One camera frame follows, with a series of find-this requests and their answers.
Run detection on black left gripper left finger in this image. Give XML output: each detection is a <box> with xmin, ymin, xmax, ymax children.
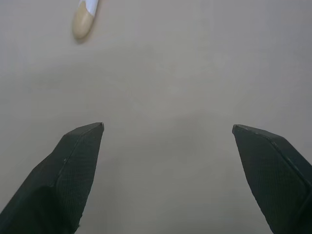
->
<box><xmin>0</xmin><ymin>122</ymin><xmax>105</xmax><ymax>234</ymax></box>

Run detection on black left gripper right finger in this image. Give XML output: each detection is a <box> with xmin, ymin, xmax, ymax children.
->
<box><xmin>232</xmin><ymin>124</ymin><xmax>312</xmax><ymax>234</ymax></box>

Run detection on beige and white toothbrush handle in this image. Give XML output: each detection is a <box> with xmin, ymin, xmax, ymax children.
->
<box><xmin>71</xmin><ymin>0</ymin><xmax>99</xmax><ymax>40</ymax></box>

